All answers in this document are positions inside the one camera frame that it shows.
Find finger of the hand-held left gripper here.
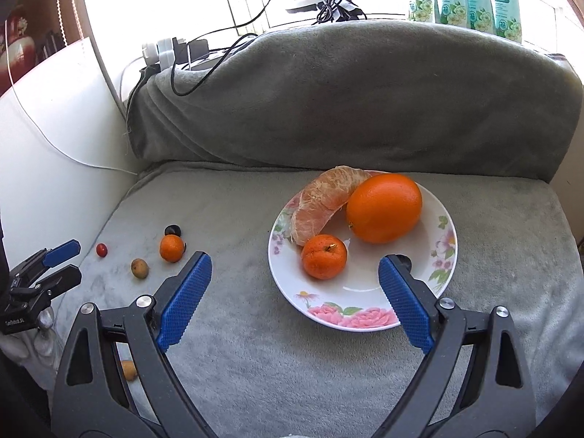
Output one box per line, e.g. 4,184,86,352
17,265,83,304
9,239,82,280

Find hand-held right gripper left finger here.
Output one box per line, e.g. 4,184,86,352
52,252,220,438

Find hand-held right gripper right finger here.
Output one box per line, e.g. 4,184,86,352
372,255,535,438

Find white floral plate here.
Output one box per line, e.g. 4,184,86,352
268,170,458,330

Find small mandarin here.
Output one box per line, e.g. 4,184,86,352
301,234,347,280
159,234,186,264

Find large orange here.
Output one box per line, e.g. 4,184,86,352
346,173,423,244

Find peeled pomelo segment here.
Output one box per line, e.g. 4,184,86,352
290,166,374,247

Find person's left hand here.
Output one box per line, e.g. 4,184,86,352
0,310,59,391

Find white cabinet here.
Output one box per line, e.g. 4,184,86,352
0,36,138,284

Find dark books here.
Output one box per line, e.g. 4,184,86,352
39,30,67,60

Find red white vase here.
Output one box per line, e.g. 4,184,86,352
0,4,39,85

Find dark grey blanket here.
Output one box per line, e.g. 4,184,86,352
125,18,584,181

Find white power strip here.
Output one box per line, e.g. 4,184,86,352
141,36,211,71

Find thin white cable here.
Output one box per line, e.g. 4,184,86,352
0,18,138,176

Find white power strip cable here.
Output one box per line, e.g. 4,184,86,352
119,57,151,101

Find black cable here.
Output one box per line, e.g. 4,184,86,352
171,0,366,97

